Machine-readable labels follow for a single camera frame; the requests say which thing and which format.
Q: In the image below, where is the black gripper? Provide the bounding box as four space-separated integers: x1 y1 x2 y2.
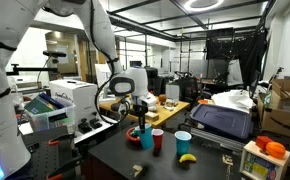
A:
133 105 148 134

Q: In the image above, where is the yellow toy banana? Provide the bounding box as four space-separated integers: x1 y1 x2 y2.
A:
179 153 197 163

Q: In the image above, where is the red plate with toys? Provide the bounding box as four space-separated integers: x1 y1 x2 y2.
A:
126 127 140 144

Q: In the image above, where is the yellow wooden desk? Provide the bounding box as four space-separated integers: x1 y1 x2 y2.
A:
99 98 190 128

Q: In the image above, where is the red toy block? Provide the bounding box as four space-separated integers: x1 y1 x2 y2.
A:
255 136 272 150

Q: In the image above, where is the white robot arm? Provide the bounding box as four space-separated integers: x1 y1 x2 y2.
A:
0 0 152 180

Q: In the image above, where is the black curtain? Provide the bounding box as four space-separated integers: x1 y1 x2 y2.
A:
206 30 267 85

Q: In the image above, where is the wooden toy box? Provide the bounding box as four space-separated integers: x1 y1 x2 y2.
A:
239 141 290 180

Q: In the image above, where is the small cardboard box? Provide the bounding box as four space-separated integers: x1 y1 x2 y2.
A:
145 112 159 121

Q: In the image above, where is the dark blue bin lid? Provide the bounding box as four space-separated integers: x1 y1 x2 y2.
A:
190 104 252 139

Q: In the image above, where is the clear plastic storage bin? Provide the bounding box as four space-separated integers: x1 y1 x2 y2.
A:
24 97 75 132

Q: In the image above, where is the white equipment box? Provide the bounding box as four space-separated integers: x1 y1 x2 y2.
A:
49 79 98 129

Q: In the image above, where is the white computer monitor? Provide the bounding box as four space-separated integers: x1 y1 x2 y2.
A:
95 64 111 98

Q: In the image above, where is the black office chair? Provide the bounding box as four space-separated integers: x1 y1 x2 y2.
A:
146 67 162 96

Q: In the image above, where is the red plastic cup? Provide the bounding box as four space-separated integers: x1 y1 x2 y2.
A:
152 129 164 149

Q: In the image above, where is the orange toy ball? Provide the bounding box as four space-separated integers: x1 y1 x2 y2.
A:
265 142 286 158

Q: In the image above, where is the black pegboard with clamps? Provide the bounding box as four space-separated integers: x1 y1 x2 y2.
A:
18 127 83 180

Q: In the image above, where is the blue plastic cup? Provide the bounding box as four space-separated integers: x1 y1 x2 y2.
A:
135 123 154 149
174 131 192 155

